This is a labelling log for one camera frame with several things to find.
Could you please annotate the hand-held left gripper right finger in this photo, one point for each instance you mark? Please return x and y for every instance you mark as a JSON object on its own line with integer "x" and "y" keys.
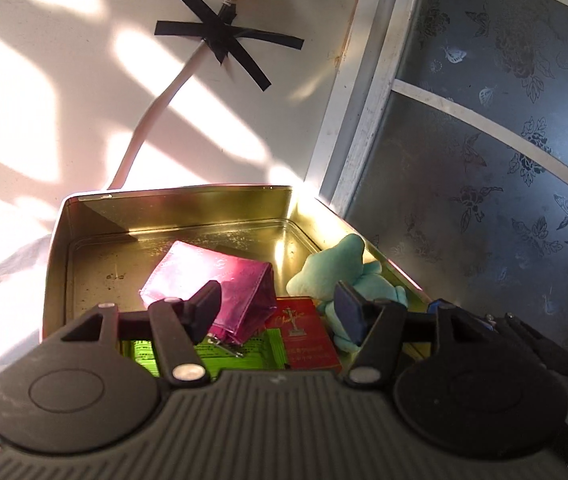
{"x": 351, "y": 315}

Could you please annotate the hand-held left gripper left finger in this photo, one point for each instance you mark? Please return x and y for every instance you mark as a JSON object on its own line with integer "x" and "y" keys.
{"x": 207, "y": 310}

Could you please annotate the green packet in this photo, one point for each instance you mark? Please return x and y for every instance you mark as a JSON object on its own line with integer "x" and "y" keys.
{"x": 244, "y": 355}

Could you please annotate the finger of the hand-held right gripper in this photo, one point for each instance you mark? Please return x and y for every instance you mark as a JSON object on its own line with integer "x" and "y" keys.
{"x": 538, "y": 346}

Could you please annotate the gold metal tin box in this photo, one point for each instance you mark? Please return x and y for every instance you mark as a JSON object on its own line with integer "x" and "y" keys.
{"x": 114, "y": 255}

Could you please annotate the black tape cross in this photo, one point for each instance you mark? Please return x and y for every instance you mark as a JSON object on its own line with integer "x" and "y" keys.
{"x": 224, "y": 40}

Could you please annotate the pink zip pouch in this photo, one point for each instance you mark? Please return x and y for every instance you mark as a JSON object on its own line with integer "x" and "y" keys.
{"x": 204, "y": 270}

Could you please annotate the teal plush toy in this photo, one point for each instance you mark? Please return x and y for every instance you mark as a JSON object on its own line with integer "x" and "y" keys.
{"x": 334, "y": 265}

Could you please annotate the floral frosted glass door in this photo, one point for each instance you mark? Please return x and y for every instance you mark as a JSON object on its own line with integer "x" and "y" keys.
{"x": 463, "y": 160}

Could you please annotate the red card box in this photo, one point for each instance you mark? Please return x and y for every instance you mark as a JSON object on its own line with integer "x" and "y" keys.
{"x": 304, "y": 340}

